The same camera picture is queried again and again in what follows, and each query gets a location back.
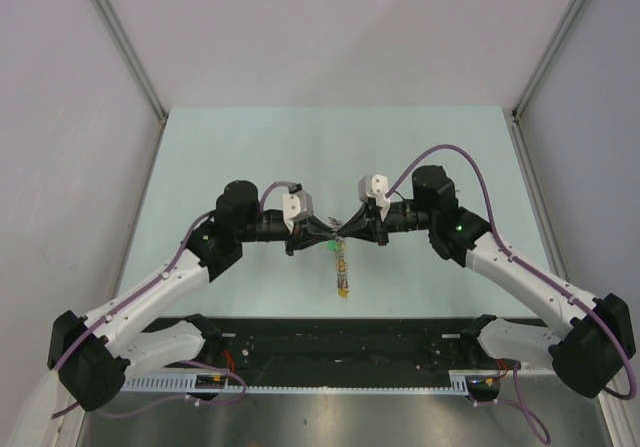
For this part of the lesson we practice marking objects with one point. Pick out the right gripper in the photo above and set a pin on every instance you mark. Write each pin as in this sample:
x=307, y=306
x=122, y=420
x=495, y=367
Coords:
x=367, y=219

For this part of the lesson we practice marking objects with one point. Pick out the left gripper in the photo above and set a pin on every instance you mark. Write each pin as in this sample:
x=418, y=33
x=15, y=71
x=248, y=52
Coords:
x=298, y=238

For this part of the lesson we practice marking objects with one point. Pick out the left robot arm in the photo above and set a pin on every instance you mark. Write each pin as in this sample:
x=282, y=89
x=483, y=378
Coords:
x=95, y=354

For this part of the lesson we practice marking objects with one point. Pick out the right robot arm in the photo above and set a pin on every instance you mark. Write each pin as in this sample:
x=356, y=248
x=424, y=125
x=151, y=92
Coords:
x=584, y=339

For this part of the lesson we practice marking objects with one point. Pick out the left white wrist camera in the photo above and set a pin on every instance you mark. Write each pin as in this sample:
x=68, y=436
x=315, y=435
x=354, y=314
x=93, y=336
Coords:
x=297, y=206

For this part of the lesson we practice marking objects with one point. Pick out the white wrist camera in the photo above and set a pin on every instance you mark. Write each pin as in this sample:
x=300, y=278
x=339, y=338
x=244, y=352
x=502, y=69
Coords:
x=297, y=206
x=375, y=188

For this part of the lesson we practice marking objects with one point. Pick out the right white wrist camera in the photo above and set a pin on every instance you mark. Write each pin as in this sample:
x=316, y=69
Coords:
x=375, y=188

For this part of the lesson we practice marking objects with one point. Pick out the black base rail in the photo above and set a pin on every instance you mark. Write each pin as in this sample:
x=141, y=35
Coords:
x=347, y=353

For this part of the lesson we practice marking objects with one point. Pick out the left aluminium frame post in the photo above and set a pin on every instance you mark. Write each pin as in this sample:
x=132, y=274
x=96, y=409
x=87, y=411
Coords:
x=116, y=30

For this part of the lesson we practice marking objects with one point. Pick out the aluminium frame post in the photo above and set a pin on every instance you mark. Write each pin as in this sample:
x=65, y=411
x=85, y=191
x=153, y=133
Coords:
x=116, y=30
x=550, y=52

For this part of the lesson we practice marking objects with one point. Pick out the right aluminium frame post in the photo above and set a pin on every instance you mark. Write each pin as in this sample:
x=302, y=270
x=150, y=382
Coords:
x=550, y=52

